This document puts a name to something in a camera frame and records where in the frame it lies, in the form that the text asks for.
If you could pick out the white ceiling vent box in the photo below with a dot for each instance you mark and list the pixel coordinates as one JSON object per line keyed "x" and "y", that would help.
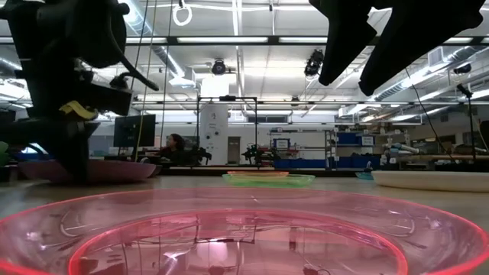
{"x": 436, "y": 56}

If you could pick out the white plastic plate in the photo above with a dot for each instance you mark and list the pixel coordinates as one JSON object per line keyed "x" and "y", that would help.
{"x": 431, "y": 181}

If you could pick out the blue storage bin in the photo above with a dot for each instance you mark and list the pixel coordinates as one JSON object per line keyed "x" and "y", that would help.
{"x": 300, "y": 164}
{"x": 355, "y": 162}

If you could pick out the black metal table frame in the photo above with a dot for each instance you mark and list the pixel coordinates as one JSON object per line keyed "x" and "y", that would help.
{"x": 198, "y": 172}

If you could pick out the purple plastic plate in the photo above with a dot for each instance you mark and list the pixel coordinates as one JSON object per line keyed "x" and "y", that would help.
{"x": 114, "y": 172}

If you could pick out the white framed sign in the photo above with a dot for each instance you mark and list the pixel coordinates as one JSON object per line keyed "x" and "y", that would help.
{"x": 281, "y": 144}

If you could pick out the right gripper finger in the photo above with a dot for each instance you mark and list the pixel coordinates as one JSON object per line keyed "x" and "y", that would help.
{"x": 412, "y": 38}
{"x": 344, "y": 34}

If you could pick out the person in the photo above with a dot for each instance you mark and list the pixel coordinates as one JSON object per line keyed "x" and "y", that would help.
{"x": 173, "y": 151}

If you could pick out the black background robot arm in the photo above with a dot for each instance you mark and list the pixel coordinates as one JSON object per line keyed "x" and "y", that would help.
{"x": 200, "y": 156}
{"x": 258, "y": 154}

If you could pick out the yellow tape piece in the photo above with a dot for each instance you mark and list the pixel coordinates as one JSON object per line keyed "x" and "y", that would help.
{"x": 76, "y": 110}

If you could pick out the pink transparent small plate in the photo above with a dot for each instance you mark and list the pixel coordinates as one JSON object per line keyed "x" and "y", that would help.
{"x": 244, "y": 202}

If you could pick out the orange transparent small plate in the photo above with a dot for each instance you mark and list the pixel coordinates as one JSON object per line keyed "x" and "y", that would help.
{"x": 258, "y": 173}

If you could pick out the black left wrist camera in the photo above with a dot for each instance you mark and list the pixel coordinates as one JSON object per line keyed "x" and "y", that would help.
{"x": 111, "y": 99}

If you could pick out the light green large plate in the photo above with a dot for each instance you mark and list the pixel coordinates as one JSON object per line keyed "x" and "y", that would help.
{"x": 3, "y": 147}

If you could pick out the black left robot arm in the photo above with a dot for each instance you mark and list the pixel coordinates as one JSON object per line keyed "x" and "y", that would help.
{"x": 57, "y": 30}

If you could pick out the black ceiling dome camera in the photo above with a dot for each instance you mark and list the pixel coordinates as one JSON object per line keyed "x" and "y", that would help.
{"x": 219, "y": 67}

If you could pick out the white cabinet column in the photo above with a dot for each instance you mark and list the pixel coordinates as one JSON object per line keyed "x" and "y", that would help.
{"x": 214, "y": 133}

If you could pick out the green transparent small plate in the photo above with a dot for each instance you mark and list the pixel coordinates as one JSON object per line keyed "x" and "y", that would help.
{"x": 267, "y": 181}

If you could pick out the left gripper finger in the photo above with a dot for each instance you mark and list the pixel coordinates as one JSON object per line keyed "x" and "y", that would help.
{"x": 82, "y": 164}
{"x": 67, "y": 164}

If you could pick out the black computer monitor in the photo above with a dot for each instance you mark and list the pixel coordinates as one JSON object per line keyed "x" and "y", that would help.
{"x": 130, "y": 131}

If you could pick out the teal transparent small plate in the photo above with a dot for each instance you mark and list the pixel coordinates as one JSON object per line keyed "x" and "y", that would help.
{"x": 364, "y": 175}

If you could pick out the black light stand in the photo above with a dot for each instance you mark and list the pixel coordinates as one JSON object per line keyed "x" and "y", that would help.
{"x": 471, "y": 126}

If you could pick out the black ceiling spotlight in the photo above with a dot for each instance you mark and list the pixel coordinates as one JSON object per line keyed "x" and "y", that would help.
{"x": 314, "y": 63}

